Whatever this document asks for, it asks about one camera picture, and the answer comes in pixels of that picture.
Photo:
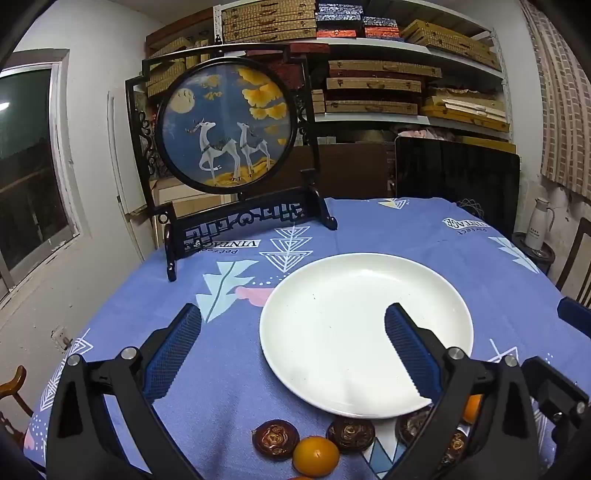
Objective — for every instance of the stack of woven bamboo boxes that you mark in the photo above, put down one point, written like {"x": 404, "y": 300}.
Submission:
{"x": 268, "y": 21}

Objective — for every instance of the white framed window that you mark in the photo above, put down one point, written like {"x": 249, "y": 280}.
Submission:
{"x": 27, "y": 175}

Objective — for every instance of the brown wooden board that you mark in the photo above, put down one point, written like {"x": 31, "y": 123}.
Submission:
{"x": 351, "y": 168}

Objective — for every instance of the wall socket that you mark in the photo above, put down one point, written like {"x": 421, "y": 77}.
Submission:
{"x": 60, "y": 337}

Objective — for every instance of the black flat panel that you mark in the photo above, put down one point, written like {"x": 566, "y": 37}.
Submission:
{"x": 455, "y": 170}

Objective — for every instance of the orange mandarin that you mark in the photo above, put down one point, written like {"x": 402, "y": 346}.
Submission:
{"x": 473, "y": 408}
{"x": 316, "y": 456}

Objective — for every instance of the brown wooden chair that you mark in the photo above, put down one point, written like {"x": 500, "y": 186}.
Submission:
{"x": 575, "y": 258}

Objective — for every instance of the pink cloth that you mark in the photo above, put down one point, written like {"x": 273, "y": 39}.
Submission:
{"x": 418, "y": 133}

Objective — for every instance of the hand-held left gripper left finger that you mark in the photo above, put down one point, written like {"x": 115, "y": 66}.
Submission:
{"x": 171, "y": 355}

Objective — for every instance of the blue patterned tablecloth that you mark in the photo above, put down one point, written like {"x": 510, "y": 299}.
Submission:
{"x": 152, "y": 295}

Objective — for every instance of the dark brown water chestnut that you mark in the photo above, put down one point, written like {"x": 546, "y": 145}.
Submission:
{"x": 275, "y": 438}
{"x": 455, "y": 448}
{"x": 412, "y": 424}
{"x": 350, "y": 431}

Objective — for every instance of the black round stool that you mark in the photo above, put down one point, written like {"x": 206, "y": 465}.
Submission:
{"x": 540, "y": 258}

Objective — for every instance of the white kettle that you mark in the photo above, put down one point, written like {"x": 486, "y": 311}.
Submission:
{"x": 540, "y": 224}

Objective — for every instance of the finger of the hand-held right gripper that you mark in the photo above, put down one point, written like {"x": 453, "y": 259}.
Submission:
{"x": 551, "y": 392}
{"x": 573, "y": 314}

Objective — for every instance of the beige checked curtain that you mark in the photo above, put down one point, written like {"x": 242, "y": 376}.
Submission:
{"x": 561, "y": 92}

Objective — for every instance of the white metal shelf unit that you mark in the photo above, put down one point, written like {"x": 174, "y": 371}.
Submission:
{"x": 415, "y": 48}

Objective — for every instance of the stack of yellow flat boxes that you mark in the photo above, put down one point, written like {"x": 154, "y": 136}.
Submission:
{"x": 466, "y": 108}

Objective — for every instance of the black framed deer table screen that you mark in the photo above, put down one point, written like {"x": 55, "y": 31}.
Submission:
{"x": 224, "y": 124}

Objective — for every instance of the cardboard box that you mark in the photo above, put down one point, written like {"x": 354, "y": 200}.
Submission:
{"x": 194, "y": 196}

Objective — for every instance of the white round plate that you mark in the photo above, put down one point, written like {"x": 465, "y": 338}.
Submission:
{"x": 364, "y": 334}

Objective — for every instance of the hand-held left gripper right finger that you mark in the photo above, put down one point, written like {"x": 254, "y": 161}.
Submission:
{"x": 411, "y": 355}

